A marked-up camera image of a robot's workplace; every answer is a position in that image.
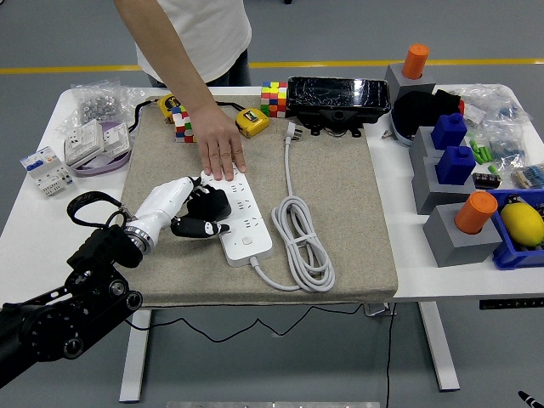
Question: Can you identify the blue plastic bin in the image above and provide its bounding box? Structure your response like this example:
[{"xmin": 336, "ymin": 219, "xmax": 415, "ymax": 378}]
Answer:
[{"xmin": 484, "ymin": 188, "xmax": 544, "ymax": 271}]

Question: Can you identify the white power strip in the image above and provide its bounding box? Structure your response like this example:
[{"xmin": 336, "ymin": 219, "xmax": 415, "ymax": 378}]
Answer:
[{"xmin": 200, "ymin": 169, "xmax": 275, "ymax": 268}]

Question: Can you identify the grey-brown mat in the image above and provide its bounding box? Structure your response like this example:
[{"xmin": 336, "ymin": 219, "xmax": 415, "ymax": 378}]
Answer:
[{"xmin": 105, "ymin": 95, "xmax": 400, "ymax": 308}]

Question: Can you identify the white power strip cord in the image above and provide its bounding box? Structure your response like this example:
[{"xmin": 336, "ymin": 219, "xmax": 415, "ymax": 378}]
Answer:
[{"xmin": 250, "ymin": 121, "xmax": 337, "ymax": 293}]

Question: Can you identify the yellow lemon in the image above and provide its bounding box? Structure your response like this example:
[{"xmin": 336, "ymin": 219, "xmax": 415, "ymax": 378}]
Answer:
[{"xmin": 500, "ymin": 203, "xmax": 544, "ymax": 247}]

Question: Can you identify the grey block with square hole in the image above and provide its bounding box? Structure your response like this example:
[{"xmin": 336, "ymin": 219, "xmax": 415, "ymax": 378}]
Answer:
[
  {"xmin": 411, "ymin": 156, "xmax": 477, "ymax": 216},
  {"xmin": 409, "ymin": 126, "xmax": 443, "ymax": 162}
]

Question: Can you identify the black plug adapter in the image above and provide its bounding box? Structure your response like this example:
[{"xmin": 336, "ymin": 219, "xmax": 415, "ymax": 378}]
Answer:
[{"xmin": 186, "ymin": 186, "xmax": 233, "ymax": 223}]

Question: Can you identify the blue stepped block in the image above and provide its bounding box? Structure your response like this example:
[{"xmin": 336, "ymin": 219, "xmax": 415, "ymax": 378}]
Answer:
[
  {"xmin": 430, "ymin": 112, "xmax": 468, "ymax": 151},
  {"xmin": 435, "ymin": 145, "xmax": 476, "ymax": 186}
]

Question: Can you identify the white wall socket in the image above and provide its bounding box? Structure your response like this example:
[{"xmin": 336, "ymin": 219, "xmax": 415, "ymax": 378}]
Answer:
[
  {"xmin": 63, "ymin": 119, "xmax": 105, "ymax": 167},
  {"xmin": 101, "ymin": 122, "xmax": 132, "ymax": 155}
]

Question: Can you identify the stickerless puzzle cube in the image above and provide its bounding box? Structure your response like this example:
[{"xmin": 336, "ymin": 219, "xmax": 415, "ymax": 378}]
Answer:
[{"xmin": 260, "ymin": 81, "xmax": 289, "ymax": 119}]

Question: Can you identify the white blue circuit breaker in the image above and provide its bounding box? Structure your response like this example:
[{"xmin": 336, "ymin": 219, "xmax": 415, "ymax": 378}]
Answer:
[{"xmin": 20, "ymin": 146, "xmax": 74, "ymax": 197}]

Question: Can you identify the person's right hand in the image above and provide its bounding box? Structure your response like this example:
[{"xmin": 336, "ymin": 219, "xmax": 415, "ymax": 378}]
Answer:
[{"xmin": 189, "ymin": 104, "xmax": 247, "ymax": 183}]

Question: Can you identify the thin black adapter cord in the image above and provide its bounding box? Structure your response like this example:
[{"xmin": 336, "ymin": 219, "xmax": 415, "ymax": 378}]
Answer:
[{"xmin": 122, "ymin": 303, "xmax": 371, "ymax": 344}]

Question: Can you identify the black terminal block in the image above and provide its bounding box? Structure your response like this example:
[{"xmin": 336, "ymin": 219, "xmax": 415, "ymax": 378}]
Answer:
[{"xmin": 472, "ymin": 172, "xmax": 502, "ymax": 191}]

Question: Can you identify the clear bag of blue parts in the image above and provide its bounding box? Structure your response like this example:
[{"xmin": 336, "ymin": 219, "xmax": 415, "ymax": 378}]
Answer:
[{"xmin": 484, "ymin": 122, "xmax": 530, "ymax": 171}]

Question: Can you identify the clear bag of clips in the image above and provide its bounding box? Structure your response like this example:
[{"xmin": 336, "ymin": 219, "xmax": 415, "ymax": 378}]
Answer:
[{"xmin": 509, "ymin": 163, "xmax": 544, "ymax": 190}]

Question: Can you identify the white blue bowl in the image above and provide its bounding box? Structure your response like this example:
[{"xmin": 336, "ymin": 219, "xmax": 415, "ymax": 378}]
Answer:
[{"xmin": 389, "ymin": 108, "xmax": 420, "ymax": 149}]

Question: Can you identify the orange cylinder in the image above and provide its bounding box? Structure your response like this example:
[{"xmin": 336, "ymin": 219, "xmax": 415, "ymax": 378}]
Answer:
[
  {"xmin": 454, "ymin": 190, "xmax": 499, "ymax": 235},
  {"xmin": 401, "ymin": 43, "xmax": 430, "ymax": 81}
]

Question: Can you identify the black table power cable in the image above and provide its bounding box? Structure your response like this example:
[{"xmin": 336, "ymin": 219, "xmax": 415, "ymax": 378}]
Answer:
[{"xmin": 384, "ymin": 302, "xmax": 394, "ymax": 408}]

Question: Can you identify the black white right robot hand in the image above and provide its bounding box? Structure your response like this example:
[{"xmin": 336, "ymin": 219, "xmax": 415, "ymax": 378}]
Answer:
[{"xmin": 517, "ymin": 389, "xmax": 544, "ymax": 408}]

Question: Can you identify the clear bag of metal nuts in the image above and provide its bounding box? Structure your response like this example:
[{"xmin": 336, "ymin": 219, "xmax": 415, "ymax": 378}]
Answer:
[{"xmin": 57, "ymin": 76, "xmax": 148, "ymax": 133}]

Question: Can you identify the white table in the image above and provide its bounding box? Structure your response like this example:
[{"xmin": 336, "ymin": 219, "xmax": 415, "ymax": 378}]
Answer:
[{"xmin": 0, "ymin": 83, "xmax": 544, "ymax": 404}]

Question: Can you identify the yellow tape measure black label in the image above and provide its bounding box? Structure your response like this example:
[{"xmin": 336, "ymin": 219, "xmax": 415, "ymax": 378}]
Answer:
[{"xmin": 128, "ymin": 93, "xmax": 184, "ymax": 131}]

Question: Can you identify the person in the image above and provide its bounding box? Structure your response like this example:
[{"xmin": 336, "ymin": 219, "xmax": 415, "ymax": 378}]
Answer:
[{"xmin": 135, "ymin": 0, "xmax": 252, "ymax": 88}]

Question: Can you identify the clear bag of small parts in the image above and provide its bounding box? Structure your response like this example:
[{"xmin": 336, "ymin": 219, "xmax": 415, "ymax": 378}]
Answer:
[{"xmin": 450, "ymin": 83, "xmax": 532, "ymax": 127}]

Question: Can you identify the green plastic pegs pile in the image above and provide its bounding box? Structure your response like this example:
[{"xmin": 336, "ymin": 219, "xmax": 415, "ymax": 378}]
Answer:
[{"xmin": 468, "ymin": 139, "xmax": 499, "ymax": 173}]

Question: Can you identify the black cloth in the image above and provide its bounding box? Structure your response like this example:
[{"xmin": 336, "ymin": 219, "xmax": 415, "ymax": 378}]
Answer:
[{"xmin": 393, "ymin": 89, "xmax": 462, "ymax": 139}]

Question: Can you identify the white-framed puzzle cube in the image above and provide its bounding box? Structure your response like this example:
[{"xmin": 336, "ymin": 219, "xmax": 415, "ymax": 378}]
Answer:
[{"xmin": 171, "ymin": 104, "xmax": 199, "ymax": 145}]

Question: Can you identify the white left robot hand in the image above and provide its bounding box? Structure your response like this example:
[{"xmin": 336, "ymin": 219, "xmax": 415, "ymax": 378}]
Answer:
[{"xmin": 126, "ymin": 175, "xmax": 232, "ymax": 252}]

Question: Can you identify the grey block with round hole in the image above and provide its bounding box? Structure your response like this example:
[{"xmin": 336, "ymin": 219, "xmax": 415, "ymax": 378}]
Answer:
[
  {"xmin": 384, "ymin": 63, "xmax": 438, "ymax": 101},
  {"xmin": 422, "ymin": 202, "xmax": 503, "ymax": 268}
]

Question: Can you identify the black table control panel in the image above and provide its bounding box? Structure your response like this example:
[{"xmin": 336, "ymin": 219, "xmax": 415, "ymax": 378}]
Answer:
[{"xmin": 479, "ymin": 298, "xmax": 544, "ymax": 310}]

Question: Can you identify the yellow tape measure white label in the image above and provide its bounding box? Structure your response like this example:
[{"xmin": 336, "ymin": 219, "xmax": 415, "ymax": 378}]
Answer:
[{"xmin": 216, "ymin": 100, "xmax": 271, "ymax": 139}]

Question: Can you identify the purple ribbon roll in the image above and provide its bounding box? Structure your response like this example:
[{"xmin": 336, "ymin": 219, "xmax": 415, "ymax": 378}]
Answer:
[{"xmin": 70, "ymin": 120, "xmax": 133, "ymax": 178}]

